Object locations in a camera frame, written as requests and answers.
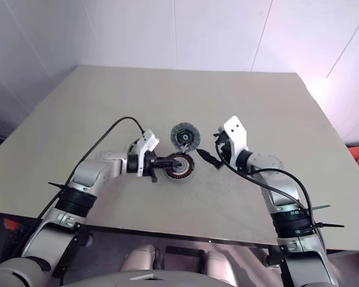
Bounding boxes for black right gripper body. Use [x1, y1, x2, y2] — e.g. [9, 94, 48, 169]
[214, 131, 233, 171]

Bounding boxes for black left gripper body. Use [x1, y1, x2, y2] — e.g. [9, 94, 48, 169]
[143, 151, 161, 184]

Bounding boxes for silver motor housing copper windings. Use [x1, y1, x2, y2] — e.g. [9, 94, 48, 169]
[166, 152, 196, 184]

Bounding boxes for grey rounded shape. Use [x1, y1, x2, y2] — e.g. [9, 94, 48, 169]
[121, 244, 165, 273]
[205, 250, 239, 287]

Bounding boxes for grey robot torso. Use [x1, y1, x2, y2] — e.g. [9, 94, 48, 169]
[115, 267, 186, 287]

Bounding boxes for red object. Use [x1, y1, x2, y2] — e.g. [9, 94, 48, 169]
[2, 217, 22, 237]

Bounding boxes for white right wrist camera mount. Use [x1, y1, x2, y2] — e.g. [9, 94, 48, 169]
[218, 115, 248, 168]

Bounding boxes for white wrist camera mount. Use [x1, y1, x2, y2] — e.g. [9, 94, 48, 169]
[136, 129, 161, 178]
[218, 115, 248, 168]

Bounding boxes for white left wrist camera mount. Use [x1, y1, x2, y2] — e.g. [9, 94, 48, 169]
[136, 129, 161, 178]

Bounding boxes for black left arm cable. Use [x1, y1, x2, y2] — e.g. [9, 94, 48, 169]
[13, 116, 147, 255]

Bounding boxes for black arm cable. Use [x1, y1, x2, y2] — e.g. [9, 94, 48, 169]
[13, 116, 147, 255]
[215, 142, 315, 228]

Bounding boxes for black bracket under table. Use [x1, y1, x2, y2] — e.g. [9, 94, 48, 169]
[165, 245, 206, 273]

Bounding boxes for black cable tie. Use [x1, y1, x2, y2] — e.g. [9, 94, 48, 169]
[312, 222, 345, 230]
[47, 181, 68, 193]

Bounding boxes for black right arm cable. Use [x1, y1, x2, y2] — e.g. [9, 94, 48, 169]
[215, 142, 315, 228]

